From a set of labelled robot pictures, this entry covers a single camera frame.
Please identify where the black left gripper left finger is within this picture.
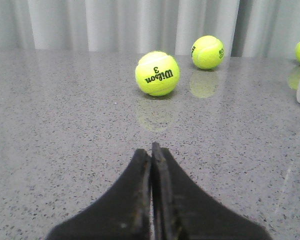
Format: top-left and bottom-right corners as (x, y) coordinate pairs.
(47, 149), (152, 240)

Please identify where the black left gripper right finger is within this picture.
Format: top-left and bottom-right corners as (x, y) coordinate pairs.
(151, 142), (271, 240)

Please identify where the far-left yellow tennis ball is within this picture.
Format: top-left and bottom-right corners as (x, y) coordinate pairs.
(135, 51), (180, 97)

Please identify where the yellow Roland Garros tennis ball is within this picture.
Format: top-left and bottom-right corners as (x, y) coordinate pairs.
(191, 35), (225, 70)

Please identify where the grey pleated curtain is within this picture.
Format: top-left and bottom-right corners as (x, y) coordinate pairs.
(0, 0), (300, 58)

